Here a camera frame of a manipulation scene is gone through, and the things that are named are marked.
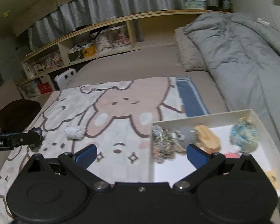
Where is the tissue box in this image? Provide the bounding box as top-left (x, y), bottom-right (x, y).
top-left (185, 0), bottom-right (207, 10)

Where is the black cushion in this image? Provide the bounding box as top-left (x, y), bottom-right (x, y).
top-left (0, 99), bottom-right (41, 134)

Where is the white crochet pouch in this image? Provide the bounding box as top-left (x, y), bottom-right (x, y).
top-left (64, 126), bottom-right (85, 141)

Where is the pink doll in case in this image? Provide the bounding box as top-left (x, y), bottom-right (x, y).
top-left (110, 25), bottom-right (131, 49)

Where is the green glass bottle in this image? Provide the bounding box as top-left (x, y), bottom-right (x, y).
top-left (223, 0), bottom-right (230, 11)

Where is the grey gold tassel cord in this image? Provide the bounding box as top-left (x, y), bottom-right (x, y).
top-left (151, 124), bottom-right (187, 164)

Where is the grey crochet frog toy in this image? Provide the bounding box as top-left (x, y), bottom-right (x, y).
top-left (174, 127), bottom-right (199, 149)

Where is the pink crochet bunny doll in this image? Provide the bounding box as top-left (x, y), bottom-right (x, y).
top-left (224, 153), bottom-right (240, 159)

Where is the small yellow paper box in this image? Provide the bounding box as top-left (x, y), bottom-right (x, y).
top-left (265, 170), bottom-right (279, 191)

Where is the grey quilted duvet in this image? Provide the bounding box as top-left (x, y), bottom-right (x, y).
top-left (183, 13), bottom-right (280, 153)

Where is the cartoon bunny blanket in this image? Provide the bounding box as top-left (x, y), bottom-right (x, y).
top-left (0, 76), bottom-right (187, 224)

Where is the dark crochet flower pouch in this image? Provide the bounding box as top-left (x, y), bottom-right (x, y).
top-left (28, 127), bottom-right (43, 150)

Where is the red box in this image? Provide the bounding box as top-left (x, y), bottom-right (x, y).
top-left (37, 83), bottom-right (53, 94)

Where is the blue striped cloth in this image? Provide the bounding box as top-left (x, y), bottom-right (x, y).
top-left (175, 76), bottom-right (209, 117)

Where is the beige fuzzy pillow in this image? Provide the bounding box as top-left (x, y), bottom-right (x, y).
top-left (174, 27), bottom-right (208, 72)

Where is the wooden block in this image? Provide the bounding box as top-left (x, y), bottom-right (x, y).
top-left (194, 125), bottom-right (221, 154)

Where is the black storage box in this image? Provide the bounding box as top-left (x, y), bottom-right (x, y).
top-left (68, 51), bottom-right (84, 62)

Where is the wooden headboard shelf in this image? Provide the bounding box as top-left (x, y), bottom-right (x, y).
top-left (16, 9), bottom-right (229, 99)

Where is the white doll in case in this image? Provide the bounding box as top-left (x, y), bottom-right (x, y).
top-left (96, 31), bottom-right (113, 54)

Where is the grey curtain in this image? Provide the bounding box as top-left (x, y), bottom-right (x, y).
top-left (28, 0), bottom-right (219, 51)

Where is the blue floral drawstring pouch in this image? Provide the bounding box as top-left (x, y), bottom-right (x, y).
top-left (229, 117), bottom-right (259, 153)

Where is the white cardboard tray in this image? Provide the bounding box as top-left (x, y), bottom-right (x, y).
top-left (149, 109), bottom-right (280, 197)

